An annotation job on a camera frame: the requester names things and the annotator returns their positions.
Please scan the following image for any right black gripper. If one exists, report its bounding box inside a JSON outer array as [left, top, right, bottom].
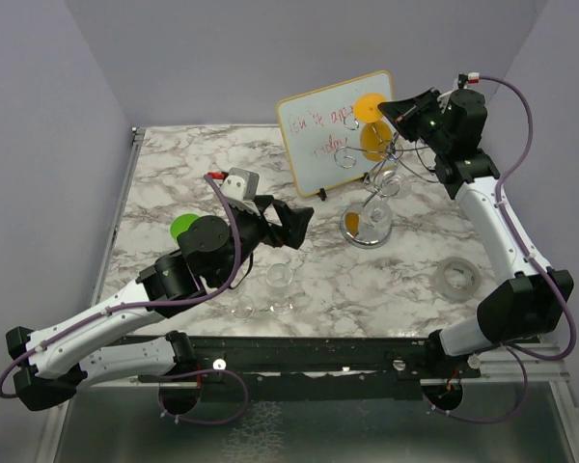
[[379, 88, 453, 154]]

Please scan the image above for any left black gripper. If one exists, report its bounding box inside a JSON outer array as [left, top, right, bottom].
[[213, 196, 313, 288]]

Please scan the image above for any orange plastic wine glass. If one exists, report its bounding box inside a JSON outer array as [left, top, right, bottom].
[[353, 93, 393, 162]]

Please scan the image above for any clear wine glass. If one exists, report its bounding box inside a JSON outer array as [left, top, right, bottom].
[[265, 263, 293, 314], [226, 285, 255, 319], [358, 171, 411, 241]]

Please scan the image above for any clear wine glass back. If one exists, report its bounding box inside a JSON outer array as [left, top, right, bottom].
[[358, 171, 411, 241]]

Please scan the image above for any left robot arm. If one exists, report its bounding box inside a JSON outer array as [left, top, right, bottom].
[[2, 195, 315, 411]]

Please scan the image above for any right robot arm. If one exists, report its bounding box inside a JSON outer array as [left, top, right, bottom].
[[377, 89, 573, 377]]

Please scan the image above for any chrome wine glass rack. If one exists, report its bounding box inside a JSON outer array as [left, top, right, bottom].
[[334, 118, 424, 250]]

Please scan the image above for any clear wine glass front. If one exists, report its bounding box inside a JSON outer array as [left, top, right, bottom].
[[226, 285, 255, 319]]

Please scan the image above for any green plastic wine glass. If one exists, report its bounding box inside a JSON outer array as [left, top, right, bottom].
[[170, 213, 199, 241]]

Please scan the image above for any clear tape roll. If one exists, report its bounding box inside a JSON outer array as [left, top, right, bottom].
[[432, 257, 482, 302]]

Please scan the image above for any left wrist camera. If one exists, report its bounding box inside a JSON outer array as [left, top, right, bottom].
[[207, 167, 260, 214]]

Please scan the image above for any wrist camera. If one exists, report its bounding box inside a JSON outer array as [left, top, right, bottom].
[[207, 167, 260, 214], [455, 72, 481, 90]]

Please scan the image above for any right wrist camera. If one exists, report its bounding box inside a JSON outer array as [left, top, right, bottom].
[[455, 72, 481, 90]]

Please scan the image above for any small whiteboard yellow frame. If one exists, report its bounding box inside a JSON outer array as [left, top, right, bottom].
[[276, 70, 393, 197]]

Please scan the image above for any black front mounting rail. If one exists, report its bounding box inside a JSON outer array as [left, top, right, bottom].
[[161, 331, 480, 402]]

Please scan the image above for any purple cable loop left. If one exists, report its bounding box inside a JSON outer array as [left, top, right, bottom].
[[158, 368, 251, 425]]

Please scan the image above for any purple cable loop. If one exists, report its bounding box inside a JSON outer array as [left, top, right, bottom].
[[420, 344, 530, 425], [158, 368, 251, 425]]

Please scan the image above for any purple cable loop right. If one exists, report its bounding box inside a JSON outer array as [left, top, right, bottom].
[[420, 344, 530, 425]]

